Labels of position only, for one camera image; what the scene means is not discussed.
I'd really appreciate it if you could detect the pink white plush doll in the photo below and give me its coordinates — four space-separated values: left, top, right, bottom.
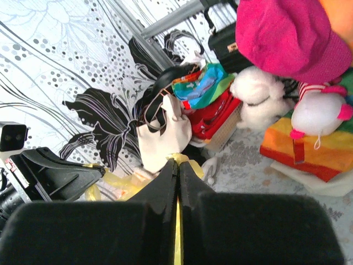
290 82 352 150

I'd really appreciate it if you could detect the white fluffy plush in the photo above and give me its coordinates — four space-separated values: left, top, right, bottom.
229 66 295 130

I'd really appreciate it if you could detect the rainbow striped bag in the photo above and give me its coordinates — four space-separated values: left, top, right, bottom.
260 71 352 182

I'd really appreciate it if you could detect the cream tote bag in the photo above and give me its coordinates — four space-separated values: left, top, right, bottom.
136 93 192 173

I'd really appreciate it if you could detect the orange plush toy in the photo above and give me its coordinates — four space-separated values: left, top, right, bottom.
320 0 352 42

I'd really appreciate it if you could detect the black leather handbag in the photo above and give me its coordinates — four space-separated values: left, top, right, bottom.
204 7 253 73

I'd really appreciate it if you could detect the yellow trash bag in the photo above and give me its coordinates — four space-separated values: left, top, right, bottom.
97 154 209 264

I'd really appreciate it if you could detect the colourful striped cloth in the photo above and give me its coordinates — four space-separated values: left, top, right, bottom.
172 63 235 110

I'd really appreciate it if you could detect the magenta knit hat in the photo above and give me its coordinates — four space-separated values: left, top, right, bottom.
235 1 352 84

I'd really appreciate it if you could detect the red cloth in basket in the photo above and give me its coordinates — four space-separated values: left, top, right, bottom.
184 89 241 140

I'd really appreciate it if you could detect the black round hat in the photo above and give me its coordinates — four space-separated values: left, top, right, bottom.
132 63 201 126

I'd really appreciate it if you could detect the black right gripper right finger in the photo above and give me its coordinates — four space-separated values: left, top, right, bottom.
179 162 345 264

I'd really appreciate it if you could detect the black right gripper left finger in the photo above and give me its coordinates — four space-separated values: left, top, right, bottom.
1 160 178 264

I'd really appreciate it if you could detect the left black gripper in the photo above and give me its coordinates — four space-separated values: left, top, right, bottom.
1 147 106 229

